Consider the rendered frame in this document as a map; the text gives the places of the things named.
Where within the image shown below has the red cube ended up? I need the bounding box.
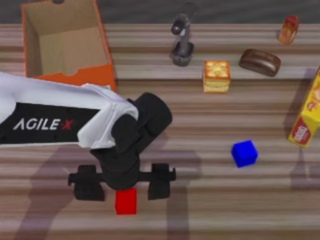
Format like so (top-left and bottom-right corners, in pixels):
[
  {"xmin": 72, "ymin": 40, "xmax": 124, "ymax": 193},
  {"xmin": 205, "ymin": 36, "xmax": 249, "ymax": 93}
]
[{"xmin": 114, "ymin": 187, "xmax": 138, "ymax": 216}]

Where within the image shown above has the blue cube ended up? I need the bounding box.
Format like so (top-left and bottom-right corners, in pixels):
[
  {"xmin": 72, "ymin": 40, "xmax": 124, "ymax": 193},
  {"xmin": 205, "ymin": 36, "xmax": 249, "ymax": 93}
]
[{"xmin": 230, "ymin": 139, "xmax": 259, "ymax": 169}]

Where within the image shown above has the stack of toast slices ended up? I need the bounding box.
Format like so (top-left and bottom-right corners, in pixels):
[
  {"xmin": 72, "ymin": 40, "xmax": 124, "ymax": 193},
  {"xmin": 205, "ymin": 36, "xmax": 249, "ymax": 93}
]
[{"xmin": 202, "ymin": 59, "xmax": 231, "ymax": 94}]

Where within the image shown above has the grey power drill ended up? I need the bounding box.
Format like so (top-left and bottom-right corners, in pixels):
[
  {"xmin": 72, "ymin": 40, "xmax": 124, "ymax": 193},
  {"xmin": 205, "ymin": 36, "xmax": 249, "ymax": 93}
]
[{"xmin": 169, "ymin": 2, "xmax": 197, "ymax": 68}]

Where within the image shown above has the orange cardboard box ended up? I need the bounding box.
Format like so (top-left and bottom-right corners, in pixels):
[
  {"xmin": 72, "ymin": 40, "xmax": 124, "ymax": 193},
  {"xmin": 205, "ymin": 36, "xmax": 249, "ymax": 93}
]
[{"xmin": 20, "ymin": 0, "xmax": 118, "ymax": 93}]

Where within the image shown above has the brown bread loaf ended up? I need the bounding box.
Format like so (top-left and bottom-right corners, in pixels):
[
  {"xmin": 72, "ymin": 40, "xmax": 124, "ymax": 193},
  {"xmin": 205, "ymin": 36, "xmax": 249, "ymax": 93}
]
[{"xmin": 238, "ymin": 48, "xmax": 282, "ymax": 78}]

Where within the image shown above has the yellow cracker box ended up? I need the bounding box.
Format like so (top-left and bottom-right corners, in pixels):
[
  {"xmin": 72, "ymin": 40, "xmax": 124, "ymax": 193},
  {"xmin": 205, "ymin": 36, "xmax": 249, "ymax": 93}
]
[{"xmin": 287, "ymin": 65, "xmax": 320, "ymax": 148}]

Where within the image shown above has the small orange bottle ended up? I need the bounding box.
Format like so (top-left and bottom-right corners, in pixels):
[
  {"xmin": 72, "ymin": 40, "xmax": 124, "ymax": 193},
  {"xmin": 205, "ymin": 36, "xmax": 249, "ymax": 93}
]
[{"xmin": 277, "ymin": 15, "xmax": 300, "ymax": 47}]

